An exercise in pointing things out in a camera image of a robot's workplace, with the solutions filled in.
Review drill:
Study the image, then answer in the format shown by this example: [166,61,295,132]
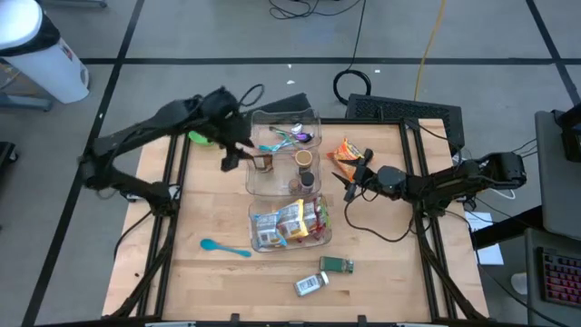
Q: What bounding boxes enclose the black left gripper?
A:
[194,85,256,173]

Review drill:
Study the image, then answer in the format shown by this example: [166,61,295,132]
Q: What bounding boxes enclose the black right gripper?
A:
[330,148,388,204]

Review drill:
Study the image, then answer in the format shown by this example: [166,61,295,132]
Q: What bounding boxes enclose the orange ramen packet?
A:
[326,137,367,183]

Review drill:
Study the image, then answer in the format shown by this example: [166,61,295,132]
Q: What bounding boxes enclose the green plastic bowl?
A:
[187,130,215,147]

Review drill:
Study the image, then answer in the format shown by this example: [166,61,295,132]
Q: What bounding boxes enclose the clear three-compartment plastic bin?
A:
[244,107,333,253]

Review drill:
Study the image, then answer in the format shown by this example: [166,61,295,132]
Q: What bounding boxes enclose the dark-label spice jar gold cap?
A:
[293,148,315,172]

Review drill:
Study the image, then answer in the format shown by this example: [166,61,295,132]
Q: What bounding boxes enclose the green red snack packet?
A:
[314,195,330,240]

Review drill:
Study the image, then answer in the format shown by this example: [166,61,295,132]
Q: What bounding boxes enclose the purple spoon green handle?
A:
[270,125,315,144]

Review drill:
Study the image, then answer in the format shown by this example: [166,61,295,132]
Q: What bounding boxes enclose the blue ramen packet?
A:
[250,210,289,251]

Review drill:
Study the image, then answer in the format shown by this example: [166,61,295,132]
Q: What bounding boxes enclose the white-label spice jar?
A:
[293,271,330,298]

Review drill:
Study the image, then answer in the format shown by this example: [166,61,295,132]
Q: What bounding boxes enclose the black mesh computer case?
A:
[344,93,467,158]

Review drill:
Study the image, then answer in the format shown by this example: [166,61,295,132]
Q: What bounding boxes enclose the black desk base bar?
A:
[470,203,546,251]

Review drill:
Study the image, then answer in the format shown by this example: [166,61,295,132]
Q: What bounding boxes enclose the white paper sheet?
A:
[463,211,505,267]

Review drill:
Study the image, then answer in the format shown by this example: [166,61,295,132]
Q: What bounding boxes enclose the small grey desk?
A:
[524,226,581,327]

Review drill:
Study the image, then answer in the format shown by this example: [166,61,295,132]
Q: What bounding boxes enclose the white trash can black liner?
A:
[0,0,91,104]

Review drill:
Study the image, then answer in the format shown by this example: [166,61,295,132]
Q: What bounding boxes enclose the grey table foot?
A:
[0,90,52,113]

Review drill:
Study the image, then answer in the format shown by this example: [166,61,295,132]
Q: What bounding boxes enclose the small black desktop box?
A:
[551,103,581,164]

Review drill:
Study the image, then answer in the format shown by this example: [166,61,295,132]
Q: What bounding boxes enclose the black chair base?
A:
[0,141,19,183]

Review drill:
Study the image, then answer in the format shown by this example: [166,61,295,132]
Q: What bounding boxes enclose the backlit keyboard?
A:
[537,247,581,310]

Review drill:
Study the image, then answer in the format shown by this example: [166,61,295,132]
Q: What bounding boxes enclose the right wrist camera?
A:
[376,164,409,193]

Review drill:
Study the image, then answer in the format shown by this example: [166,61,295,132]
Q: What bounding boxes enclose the black aluminium table frame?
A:
[108,103,490,327]

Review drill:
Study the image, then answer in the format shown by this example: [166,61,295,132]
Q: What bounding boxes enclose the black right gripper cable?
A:
[342,190,417,244]

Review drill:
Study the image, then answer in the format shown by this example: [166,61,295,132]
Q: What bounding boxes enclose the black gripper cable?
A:
[342,190,417,244]
[238,83,266,111]

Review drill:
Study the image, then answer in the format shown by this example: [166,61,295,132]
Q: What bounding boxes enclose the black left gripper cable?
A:
[238,83,266,111]

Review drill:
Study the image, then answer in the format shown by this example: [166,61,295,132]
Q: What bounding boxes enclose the black coiled cable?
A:
[332,0,373,106]

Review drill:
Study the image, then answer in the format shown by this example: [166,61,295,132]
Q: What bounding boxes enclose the white cables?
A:
[451,153,518,202]

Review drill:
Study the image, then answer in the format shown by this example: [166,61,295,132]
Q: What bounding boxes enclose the black power cable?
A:
[113,209,153,261]

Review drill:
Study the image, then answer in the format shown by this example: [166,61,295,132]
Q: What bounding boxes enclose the yellow hanging cable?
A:
[412,0,448,102]

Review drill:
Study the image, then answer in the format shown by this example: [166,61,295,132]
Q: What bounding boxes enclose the black floor cable bundle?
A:
[267,0,364,20]

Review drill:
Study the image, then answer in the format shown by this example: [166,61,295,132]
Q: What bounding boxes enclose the black desk cables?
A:
[471,135,539,165]

